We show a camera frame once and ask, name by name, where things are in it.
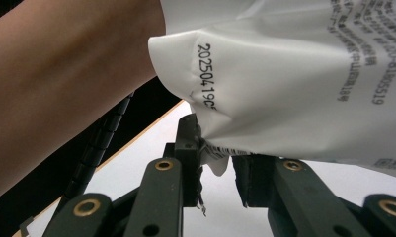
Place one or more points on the white table mat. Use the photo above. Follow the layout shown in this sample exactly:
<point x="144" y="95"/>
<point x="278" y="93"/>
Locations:
<point x="142" y="148"/>

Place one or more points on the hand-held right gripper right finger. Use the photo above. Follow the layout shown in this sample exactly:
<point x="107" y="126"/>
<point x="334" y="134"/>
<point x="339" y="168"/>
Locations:
<point x="284" y="194"/>

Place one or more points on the wooden table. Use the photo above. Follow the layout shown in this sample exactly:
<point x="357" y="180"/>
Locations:
<point x="119" y="153"/>

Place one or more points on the clear plastic water bottle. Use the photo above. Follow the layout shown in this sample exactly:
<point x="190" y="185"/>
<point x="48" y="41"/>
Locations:
<point x="284" y="82"/>

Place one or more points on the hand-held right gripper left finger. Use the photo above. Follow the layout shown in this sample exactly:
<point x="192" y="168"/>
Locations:
<point x="162" y="197"/>

